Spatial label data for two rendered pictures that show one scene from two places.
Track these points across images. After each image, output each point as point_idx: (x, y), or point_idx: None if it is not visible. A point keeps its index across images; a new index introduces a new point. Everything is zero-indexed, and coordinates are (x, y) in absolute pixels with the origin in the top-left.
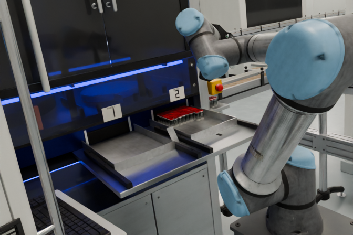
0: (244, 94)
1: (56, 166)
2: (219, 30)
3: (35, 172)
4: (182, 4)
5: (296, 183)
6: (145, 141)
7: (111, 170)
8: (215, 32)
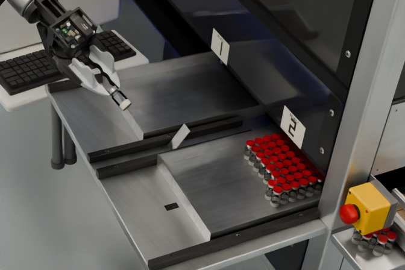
0: None
1: (179, 44)
2: (38, 6)
3: (173, 30)
4: None
5: None
6: (199, 118)
7: (96, 74)
8: None
